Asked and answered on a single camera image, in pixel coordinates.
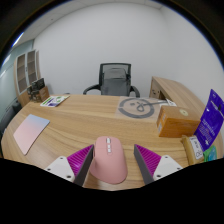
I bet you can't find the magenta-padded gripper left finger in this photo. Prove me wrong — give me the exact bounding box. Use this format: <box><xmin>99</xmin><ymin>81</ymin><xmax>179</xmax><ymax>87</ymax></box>
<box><xmin>43</xmin><ymin>143</ymin><xmax>96</xmax><ymax>187</ymax></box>

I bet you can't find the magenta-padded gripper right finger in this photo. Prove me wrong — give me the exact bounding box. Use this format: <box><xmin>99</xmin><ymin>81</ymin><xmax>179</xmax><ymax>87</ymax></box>
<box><xmin>133</xmin><ymin>143</ymin><xmax>184</xmax><ymax>186</ymax></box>

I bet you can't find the pink computer mouse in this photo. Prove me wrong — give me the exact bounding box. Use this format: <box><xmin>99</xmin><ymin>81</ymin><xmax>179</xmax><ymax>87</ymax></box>
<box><xmin>89</xmin><ymin>135</ymin><xmax>129</xmax><ymax>185</ymax></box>

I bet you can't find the pink-blue gradient mouse pad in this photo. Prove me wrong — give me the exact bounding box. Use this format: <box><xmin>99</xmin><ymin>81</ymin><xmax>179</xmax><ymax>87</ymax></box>
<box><xmin>12</xmin><ymin>113</ymin><xmax>51</xmax><ymax>156</ymax></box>

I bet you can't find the green packet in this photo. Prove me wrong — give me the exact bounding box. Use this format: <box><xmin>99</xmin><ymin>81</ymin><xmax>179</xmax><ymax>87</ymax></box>
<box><xmin>202</xmin><ymin>145</ymin><xmax>218</xmax><ymax>163</ymax></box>

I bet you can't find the purple standing card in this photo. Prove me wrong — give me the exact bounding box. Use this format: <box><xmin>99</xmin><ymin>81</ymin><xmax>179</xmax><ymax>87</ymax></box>
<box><xmin>193</xmin><ymin>88</ymin><xmax>224</xmax><ymax>153</ymax></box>

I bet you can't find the white sticker sheet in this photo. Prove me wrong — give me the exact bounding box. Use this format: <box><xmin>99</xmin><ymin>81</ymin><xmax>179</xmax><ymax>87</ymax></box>
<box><xmin>39</xmin><ymin>94</ymin><xmax>71</xmax><ymax>108</ymax></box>

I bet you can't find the black leather sofa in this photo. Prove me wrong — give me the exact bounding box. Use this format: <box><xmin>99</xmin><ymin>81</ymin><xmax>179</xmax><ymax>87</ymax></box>
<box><xmin>0</xmin><ymin>102</ymin><xmax>23</xmax><ymax>138</ymax></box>

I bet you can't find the wooden side desk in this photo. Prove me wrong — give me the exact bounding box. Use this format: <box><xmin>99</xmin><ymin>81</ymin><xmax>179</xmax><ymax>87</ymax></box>
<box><xmin>148</xmin><ymin>76</ymin><xmax>208</xmax><ymax>116</ymax></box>

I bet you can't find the small brown cardboard box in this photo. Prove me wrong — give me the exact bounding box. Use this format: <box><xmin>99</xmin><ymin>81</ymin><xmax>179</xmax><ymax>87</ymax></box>
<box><xmin>27</xmin><ymin>84</ymin><xmax>36</xmax><ymax>101</ymax></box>

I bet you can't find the black open-top box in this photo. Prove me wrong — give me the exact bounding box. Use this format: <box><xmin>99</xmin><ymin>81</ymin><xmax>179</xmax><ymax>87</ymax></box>
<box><xmin>31</xmin><ymin>77</ymin><xmax>46</xmax><ymax>92</ymax></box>

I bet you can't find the grey backpack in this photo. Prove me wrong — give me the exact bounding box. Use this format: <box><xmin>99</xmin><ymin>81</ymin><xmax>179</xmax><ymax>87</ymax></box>
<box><xmin>100</xmin><ymin>67</ymin><xmax>132</xmax><ymax>97</ymax></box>

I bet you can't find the wooden glass-door cabinet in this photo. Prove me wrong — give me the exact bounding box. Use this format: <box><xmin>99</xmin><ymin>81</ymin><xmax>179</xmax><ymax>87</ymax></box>
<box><xmin>13</xmin><ymin>49</ymin><xmax>43</xmax><ymax>108</ymax></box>

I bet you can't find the black mesh office chair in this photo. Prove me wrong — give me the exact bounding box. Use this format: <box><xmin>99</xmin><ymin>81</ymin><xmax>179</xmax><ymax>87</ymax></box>
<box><xmin>82</xmin><ymin>62</ymin><xmax>141</xmax><ymax>98</ymax></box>

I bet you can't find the rectangular ceiling light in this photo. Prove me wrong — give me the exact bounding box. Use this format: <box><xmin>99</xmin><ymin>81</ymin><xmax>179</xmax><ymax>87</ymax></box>
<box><xmin>12</xmin><ymin>32</ymin><xmax>25</xmax><ymax>48</ymax></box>

